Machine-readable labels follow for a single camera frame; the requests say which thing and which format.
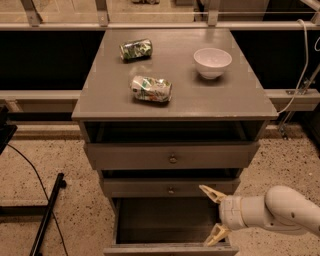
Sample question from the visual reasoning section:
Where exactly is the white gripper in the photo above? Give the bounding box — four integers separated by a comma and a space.
199, 185, 243, 247

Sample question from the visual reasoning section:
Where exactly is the grey drawer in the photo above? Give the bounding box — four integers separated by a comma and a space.
103, 197, 238, 256
100, 169, 240, 198
85, 121, 259, 170

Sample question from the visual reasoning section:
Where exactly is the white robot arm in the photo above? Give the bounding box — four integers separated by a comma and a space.
199, 185, 320, 247

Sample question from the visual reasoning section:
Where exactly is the grey wooden drawer cabinet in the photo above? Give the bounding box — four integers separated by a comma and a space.
71, 27, 279, 256

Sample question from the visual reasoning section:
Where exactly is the light green crushed can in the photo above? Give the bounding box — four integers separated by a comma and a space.
130, 76, 172, 103

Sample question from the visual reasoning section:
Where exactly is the white ceramic bowl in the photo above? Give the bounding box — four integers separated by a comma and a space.
193, 48, 232, 79

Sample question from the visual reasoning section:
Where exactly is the black stand leg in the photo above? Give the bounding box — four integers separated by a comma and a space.
29, 173, 66, 256

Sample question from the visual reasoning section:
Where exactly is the dark green crushed can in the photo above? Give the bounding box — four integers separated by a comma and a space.
119, 38, 153, 61

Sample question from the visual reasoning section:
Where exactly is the black equipment on left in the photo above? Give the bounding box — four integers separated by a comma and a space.
0, 105, 17, 155

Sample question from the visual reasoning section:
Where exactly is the black floor cable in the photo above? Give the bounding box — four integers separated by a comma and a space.
7, 143, 69, 256

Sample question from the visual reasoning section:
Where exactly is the white hanging cable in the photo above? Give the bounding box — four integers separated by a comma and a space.
278, 18, 311, 115

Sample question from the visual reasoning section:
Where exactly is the metal railing frame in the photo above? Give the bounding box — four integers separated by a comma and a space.
0, 0, 320, 30

